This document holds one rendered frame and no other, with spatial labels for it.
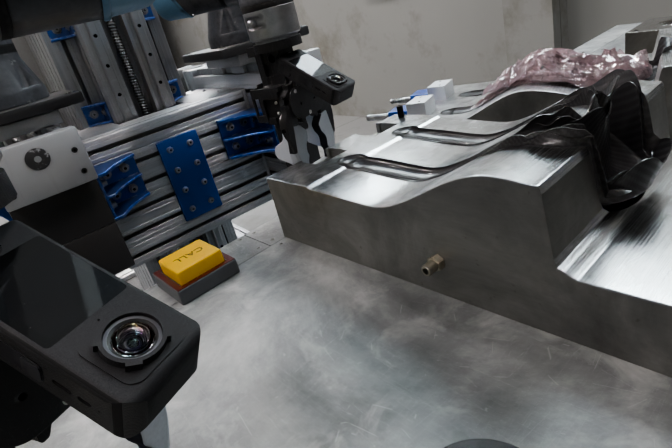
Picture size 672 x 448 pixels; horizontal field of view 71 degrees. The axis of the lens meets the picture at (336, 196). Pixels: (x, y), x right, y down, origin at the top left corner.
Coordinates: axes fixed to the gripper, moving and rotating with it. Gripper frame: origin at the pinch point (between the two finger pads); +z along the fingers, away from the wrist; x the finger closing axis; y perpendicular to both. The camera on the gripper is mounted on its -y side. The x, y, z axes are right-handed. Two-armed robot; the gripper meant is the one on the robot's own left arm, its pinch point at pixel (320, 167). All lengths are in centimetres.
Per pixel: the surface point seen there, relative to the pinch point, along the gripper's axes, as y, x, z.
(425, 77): 138, -275, 49
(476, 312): -33.2, 19.1, 4.7
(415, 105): -6.2, -20.5, -3.1
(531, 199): -39.0, 19.4, -7.4
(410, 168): -20.8, 6.6, -3.5
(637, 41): -32, -69, 0
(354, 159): -11.9, 5.7, -4.0
